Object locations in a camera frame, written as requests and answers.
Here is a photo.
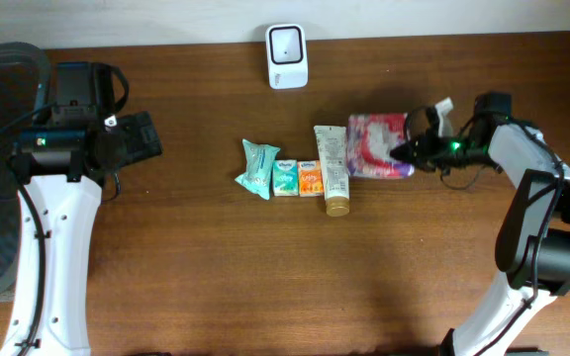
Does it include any red purple floral package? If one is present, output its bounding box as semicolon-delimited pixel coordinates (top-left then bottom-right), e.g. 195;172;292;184
346;113;415;179

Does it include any cream tube gold cap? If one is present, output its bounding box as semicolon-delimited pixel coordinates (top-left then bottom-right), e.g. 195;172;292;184
314;126;350;218

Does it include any orange tissue pack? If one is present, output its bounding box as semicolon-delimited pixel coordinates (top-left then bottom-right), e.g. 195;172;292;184
297;160;324;197

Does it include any teal tissue pack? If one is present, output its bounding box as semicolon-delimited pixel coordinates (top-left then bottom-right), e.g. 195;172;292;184
272;160;299;197

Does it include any teal wipes pouch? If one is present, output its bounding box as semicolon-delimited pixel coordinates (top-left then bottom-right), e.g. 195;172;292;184
235;139;280;200

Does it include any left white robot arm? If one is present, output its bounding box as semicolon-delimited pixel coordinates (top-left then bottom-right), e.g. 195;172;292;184
0;62;162;355

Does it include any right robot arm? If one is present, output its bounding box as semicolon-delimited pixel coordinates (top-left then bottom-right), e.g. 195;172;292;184
389;92;570;356

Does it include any white barcode scanner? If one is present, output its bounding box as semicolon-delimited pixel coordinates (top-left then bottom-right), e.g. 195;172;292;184
265;24;309;90

